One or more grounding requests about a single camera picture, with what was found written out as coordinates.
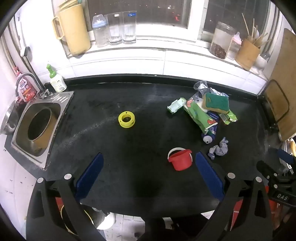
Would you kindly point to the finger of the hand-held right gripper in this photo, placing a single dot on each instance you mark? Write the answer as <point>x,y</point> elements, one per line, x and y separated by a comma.
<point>266,169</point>
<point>285,155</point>

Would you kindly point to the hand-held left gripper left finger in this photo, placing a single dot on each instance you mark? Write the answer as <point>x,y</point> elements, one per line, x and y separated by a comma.
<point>91,176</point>

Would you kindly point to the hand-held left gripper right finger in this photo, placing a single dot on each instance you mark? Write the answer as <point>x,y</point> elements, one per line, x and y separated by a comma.
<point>208,176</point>

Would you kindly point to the grey blue paper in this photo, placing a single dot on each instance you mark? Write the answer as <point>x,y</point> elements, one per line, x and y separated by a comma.
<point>219,149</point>

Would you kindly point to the red toy bucket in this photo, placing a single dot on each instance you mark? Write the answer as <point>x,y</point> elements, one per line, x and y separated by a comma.
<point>180,158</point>

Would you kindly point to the blue squeeze tube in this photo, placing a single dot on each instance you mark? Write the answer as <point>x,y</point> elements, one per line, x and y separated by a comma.
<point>210,131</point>

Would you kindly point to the white bowl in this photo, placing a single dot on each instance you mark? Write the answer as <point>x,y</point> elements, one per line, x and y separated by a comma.
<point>107,221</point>

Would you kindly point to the metal pot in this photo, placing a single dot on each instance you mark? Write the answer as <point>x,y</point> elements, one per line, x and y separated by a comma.
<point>46,136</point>

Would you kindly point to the green snack packet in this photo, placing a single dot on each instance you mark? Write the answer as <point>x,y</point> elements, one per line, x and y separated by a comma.
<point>200,114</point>

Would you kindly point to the small green wrapper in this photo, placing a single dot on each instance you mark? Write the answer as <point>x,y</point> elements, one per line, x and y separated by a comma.
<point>229,117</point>

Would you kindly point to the kitchen sponge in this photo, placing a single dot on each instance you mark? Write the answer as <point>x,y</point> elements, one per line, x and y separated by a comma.
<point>216,102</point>

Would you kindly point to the small green toy car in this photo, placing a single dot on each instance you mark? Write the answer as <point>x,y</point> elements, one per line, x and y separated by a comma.
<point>177,105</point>

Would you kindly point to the stainless steel sink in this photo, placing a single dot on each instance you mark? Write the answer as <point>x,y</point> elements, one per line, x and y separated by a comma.
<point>57,102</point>

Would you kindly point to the blue white crumpled wrapper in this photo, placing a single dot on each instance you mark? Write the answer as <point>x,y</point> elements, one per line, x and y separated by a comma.
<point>217,92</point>

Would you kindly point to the wooden cutting board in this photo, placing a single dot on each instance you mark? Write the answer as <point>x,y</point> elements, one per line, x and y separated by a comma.
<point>286,69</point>

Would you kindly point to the clear plastic cup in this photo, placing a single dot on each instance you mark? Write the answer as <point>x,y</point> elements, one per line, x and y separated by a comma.
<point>201,85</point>

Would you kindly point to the white cup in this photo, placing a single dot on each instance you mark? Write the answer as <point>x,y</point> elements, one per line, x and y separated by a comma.
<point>262,61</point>

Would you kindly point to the metal bowl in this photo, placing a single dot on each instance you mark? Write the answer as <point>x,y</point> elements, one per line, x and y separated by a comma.
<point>10,118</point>

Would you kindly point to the green capped dish soap bottle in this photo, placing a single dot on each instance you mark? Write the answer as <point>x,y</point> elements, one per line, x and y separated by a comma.
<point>56,80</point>

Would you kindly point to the cardboard box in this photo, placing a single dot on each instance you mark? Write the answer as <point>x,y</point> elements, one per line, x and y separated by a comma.
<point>247,54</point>

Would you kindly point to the metal faucet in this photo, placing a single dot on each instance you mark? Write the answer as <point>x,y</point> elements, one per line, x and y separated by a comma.
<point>30,75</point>

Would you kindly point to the pink lidded bottle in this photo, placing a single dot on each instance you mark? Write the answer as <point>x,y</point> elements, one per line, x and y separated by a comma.
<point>235,44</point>

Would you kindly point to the bundle of chopsticks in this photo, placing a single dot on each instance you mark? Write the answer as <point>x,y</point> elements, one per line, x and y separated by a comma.
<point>254,32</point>

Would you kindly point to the glass jar with spices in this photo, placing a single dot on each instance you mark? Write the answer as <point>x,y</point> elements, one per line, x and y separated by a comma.
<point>220,39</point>

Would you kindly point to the clear baby bottle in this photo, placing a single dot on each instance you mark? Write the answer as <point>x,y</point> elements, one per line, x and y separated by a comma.
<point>100,30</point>

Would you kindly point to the beige plastic jug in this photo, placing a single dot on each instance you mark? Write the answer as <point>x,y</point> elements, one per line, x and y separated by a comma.
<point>72,30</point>

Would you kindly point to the tall drinking glass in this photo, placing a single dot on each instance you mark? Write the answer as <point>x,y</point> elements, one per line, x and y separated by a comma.
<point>114,27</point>
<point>129,26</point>

